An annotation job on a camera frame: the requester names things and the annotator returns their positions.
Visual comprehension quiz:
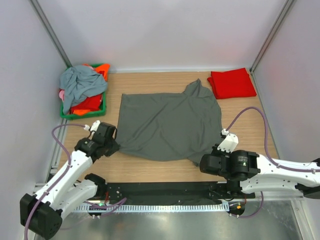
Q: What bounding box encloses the dark grey t shirt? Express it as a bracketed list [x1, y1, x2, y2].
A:
[116, 79, 223, 165]

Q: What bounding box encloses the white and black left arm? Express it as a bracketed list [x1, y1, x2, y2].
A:
[19, 120, 120, 240]

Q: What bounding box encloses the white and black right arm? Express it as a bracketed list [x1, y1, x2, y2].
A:
[199, 143, 320, 199]

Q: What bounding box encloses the red t shirt in basket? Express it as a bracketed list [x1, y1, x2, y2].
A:
[70, 94, 103, 113]

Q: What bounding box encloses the green plastic basket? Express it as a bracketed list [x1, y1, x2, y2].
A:
[59, 64, 107, 120]

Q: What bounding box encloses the light blue t shirt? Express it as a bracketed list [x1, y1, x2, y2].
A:
[59, 65, 108, 115]

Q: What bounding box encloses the pink garment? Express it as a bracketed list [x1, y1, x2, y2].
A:
[58, 89, 65, 101]

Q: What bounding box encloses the orange t shirt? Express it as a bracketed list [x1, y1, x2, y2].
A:
[83, 63, 110, 82]

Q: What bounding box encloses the folded red t shirt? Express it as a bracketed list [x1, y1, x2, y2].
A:
[207, 68, 257, 100]

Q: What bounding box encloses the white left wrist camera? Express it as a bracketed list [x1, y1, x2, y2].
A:
[83, 120, 101, 132]

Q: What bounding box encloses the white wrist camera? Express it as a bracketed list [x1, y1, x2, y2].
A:
[83, 120, 101, 132]
[217, 128, 239, 154]

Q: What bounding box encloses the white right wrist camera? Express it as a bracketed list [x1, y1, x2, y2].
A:
[217, 128, 239, 154]

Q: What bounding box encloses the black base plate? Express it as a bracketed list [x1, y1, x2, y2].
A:
[93, 181, 256, 206]

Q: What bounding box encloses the slotted white cable duct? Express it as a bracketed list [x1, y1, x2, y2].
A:
[73, 202, 230, 214]

